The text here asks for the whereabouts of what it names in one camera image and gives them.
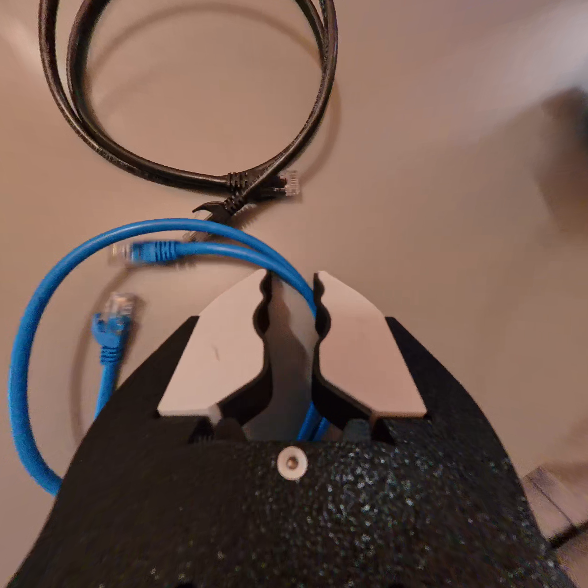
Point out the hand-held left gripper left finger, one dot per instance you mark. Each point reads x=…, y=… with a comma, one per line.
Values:
x=220, y=353

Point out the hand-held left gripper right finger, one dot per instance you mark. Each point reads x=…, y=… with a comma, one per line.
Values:
x=363, y=363

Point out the grey desk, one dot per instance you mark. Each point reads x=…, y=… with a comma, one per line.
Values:
x=436, y=229

